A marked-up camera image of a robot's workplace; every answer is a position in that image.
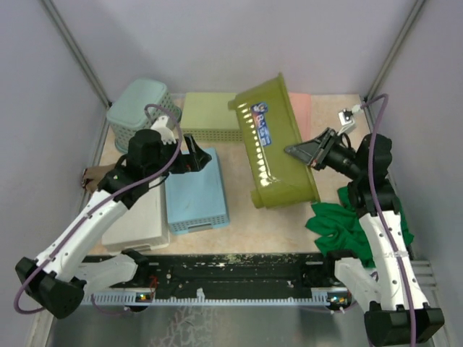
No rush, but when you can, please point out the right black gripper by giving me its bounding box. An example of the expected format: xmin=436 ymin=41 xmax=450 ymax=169
xmin=286 ymin=127 xmax=365 ymax=181

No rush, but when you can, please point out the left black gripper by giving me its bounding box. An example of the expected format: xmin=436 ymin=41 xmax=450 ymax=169
xmin=146 ymin=133 xmax=211 ymax=182

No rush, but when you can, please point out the light blue perforated basket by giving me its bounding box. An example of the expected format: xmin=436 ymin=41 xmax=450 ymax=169
xmin=166 ymin=147 xmax=230 ymax=235

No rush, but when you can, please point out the light green shallow basket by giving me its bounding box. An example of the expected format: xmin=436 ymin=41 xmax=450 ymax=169
xmin=180 ymin=93 xmax=242 ymax=142

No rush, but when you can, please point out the pink perforated basket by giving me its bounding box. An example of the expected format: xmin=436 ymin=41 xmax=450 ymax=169
xmin=289 ymin=93 xmax=312 ymax=142

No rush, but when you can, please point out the olive green large tub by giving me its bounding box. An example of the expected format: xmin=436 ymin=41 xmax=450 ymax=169
xmin=228 ymin=74 xmax=320 ymax=208

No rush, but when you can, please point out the teal perforated plastic basket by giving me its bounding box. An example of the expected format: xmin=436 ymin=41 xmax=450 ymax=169
xmin=106 ymin=78 xmax=182 ymax=153

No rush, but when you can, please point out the white perforated basket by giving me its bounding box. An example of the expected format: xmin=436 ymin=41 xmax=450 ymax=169
xmin=101 ymin=179 xmax=170 ymax=255

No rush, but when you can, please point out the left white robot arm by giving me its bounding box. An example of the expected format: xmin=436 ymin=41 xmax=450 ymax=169
xmin=15 ymin=121 xmax=211 ymax=319

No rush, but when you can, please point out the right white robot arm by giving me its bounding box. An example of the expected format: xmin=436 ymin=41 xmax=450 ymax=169
xmin=285 ymin=128 xmax=445 ymax=346

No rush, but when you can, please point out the green cloth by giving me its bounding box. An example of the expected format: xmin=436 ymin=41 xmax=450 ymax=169
xmin=305 ymin=184 xmax=415 ymax=268

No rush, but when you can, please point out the brown cloth pouch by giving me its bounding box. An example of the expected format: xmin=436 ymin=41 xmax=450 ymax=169
xmin=81 ymin=163 xmax=116 ymax=194

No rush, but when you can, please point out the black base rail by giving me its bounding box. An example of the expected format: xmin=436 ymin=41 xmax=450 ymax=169
xmin=82 ymin=252 xmax=348 ymax=299

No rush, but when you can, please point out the white slotted cable duct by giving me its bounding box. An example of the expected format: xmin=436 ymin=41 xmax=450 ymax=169
xmin=82 ymin=288 xmax=352 ymax=307

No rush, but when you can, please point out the aluminium extrusion rail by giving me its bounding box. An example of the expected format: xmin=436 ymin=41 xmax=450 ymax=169
xmin=411 ymin=260 xmax=437 ymax=290

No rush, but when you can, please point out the right aluminium frame post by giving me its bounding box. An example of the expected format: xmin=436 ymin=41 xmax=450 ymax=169
xmin=363 ymin=0 xmax=428 ymax=101

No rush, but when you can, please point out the aluminium frame post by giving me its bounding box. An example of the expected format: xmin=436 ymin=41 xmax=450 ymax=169
xmin=363 ymin=0 xmax=428 ymax=101
xmin=38 ymin=0 xmax=112 ymax=109

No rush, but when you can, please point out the left aluminium frame post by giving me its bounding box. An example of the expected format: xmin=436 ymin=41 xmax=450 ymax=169
xmin=38 ymin=0 xmax=112 ymax=109

